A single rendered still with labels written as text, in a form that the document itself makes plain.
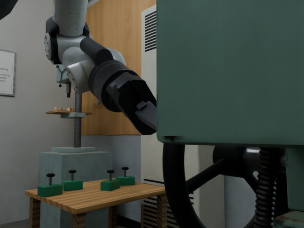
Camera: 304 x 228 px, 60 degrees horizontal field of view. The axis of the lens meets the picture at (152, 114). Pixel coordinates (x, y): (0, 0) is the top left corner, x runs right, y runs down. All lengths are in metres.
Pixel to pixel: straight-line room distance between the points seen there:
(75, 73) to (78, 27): 0.27
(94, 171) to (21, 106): 1.15
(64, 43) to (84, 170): 1.60
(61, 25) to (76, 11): 0.06
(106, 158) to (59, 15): 1.75
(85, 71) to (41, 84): 2.59
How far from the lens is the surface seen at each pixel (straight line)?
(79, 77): 0.56
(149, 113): 0.42
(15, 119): 3.02
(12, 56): 3.09
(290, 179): 0.18
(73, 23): 0.80
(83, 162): 2.27
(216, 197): 1.80
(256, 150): 0.41
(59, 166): 2.21
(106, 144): 2.81
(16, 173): 3.05
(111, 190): 1.61
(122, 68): 0.49
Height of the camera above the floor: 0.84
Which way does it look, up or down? 5 degrees up
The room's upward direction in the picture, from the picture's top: straight up
